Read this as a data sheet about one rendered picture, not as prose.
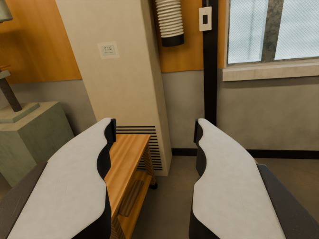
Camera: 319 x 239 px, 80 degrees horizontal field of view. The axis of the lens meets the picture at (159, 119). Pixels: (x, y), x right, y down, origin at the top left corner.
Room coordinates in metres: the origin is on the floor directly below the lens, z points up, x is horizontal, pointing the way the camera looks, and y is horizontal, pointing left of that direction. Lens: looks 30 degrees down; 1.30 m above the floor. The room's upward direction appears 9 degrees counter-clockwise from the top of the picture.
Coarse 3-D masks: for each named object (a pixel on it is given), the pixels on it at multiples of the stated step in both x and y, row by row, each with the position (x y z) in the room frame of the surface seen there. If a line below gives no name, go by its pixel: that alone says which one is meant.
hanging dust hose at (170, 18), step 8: (160, 0) 1.32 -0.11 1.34; (168, 0) 1.30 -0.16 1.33; (176, 0) 1.31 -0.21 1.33; (160, 8) 1.33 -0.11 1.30; (168, 8) 1.30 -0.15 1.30; (176, 8) 1.32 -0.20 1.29; (160, 16) 1.33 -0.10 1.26; (168, 16) 1.31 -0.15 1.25; (176, 16) 1.30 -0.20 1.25; (160, 24) 1.35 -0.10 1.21; (168, 24) 1.30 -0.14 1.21; (176, 24) 1.31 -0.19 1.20; (168, 32) 1.31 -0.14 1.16; (176, 32) 1.30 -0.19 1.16; (168, 40) 1.30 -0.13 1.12; (176, 40) 1.30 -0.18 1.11
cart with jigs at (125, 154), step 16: (128, 144) 1.08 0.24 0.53; (144, 144) 1.05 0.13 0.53; (112, 160) 0.93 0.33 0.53; (128, 160) 0.91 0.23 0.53; (144, 160) 1.11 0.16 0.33; (112, 176) 0.80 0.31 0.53; (128, 176) 0.78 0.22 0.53; (144, 176) 1.10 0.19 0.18; (112, 192) 0.69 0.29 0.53; (128, 192) 0.97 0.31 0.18; (144, 192) 0.95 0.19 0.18; (112, 208) 0.59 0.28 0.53; (128, 208) 0.83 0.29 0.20; (112, 224) 0.56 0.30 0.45; (128, 224) 0.73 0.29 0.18
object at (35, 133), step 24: (0, 0) 1.40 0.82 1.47; (0, 72) 1.48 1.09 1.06; (0, 120) 1.36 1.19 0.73; (24, 120) 1.35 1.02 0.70; (48, 120) 1.47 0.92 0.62; (0, 144) 1.26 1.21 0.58; (24, 144) 1.20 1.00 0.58; (48, 144) 1.37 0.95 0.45; (0, 168) 1.30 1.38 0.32; (24, 168) 1.24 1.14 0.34
